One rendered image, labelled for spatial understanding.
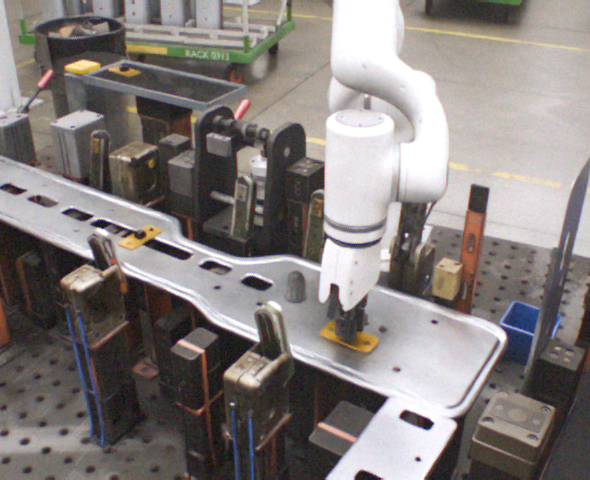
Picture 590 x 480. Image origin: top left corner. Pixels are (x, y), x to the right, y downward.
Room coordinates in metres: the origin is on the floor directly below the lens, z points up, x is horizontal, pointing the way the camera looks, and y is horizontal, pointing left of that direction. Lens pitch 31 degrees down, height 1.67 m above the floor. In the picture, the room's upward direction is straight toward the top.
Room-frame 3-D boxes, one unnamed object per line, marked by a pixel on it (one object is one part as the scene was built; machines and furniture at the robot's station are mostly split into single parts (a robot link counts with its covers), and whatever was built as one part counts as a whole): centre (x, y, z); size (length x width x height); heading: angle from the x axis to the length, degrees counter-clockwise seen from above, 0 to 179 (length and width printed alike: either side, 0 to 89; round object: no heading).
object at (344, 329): (0.81, -0.07, 1.05); 0.03 x 0.03 x 0.07; 57
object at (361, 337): (0.83, -0.08, 1.01); 0.08 x 0.04 x 0.01; 57
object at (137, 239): (1.12, 0.28, 1.01); 0.08 x 0.04 x 0.01; 146
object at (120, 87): (1.53, 0.29, 1.16); 0.37 x 0.14 x 0.02; 57
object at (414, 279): (1.01, -0.20, 0.88); 0.07 x 0.06 x 0.35; 147
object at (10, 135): (1.58, 0.69, 0.88); 0.11 x 0.10 x 0.36; 147
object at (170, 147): (1.36, 0.25, 0.90); 0.05 x 0.05 x 0.40; 57
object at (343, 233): (0.83, -0.08, 1.20); 0.09 x 0.08 x 0.03; 147
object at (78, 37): (3.82, 1.16, 0.36); 0.54 x 0.50 x 0.73; 156
